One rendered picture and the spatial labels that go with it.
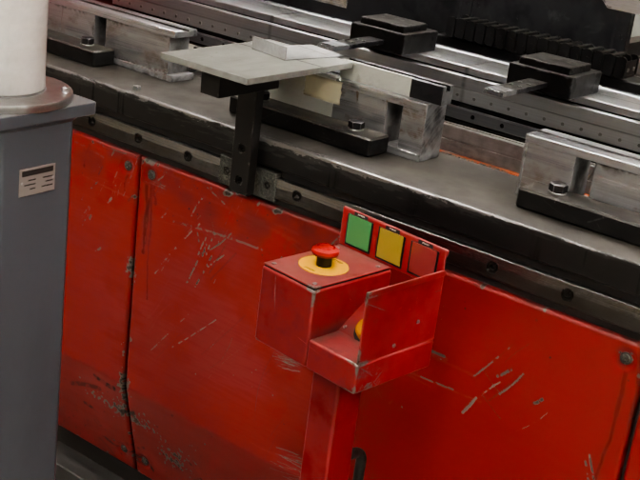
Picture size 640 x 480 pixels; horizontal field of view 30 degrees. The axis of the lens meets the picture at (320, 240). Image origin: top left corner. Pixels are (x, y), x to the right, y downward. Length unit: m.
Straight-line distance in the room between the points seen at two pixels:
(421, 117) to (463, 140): 2.07
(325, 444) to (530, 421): 0.30
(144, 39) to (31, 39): 0.78
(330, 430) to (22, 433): 0.43
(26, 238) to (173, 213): 0.59
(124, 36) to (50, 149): 0.80
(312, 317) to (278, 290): 0.07
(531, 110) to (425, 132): 0.26
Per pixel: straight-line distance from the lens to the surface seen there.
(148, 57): 2.27
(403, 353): 1.65
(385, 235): 1.71
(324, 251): 1.67
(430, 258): 1.66
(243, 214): 2.00
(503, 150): 3.90
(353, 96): 1.97
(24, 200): 1.53
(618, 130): 2.03
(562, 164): 1.79
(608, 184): 1.76
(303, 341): 1.65
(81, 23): 2.40
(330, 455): 1.76
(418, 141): 1.90
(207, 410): 2.18
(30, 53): 1.51
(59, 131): 1.54
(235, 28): 2.46
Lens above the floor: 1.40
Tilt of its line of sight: 20 degrees down
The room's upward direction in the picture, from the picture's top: 7 degrees clockwise
